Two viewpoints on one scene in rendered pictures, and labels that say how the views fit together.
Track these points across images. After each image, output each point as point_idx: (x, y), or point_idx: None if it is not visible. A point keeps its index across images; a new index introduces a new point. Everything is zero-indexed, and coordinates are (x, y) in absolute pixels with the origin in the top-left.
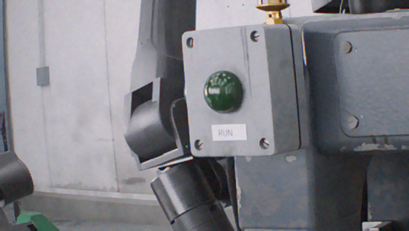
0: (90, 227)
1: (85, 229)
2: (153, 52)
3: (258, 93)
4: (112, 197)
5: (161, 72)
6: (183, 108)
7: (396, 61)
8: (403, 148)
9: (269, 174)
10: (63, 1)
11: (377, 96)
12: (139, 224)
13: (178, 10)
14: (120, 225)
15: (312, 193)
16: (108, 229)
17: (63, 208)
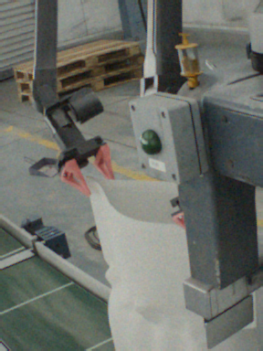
0: (208, 49)
1: (204, 51)
2: (153, 58)
3: (169, 148)
4: (222, 29)
5: (158, 71)
6: (173, 92)
7: (251, 136)
8: (259, 186)
9: (191, 180)
10: None
11: (242, 154)
12: (240, 47)
13: (169, 29)
14: (227, 47)
15: (213, 197)
16: (220, 50)
17: (190, 37)
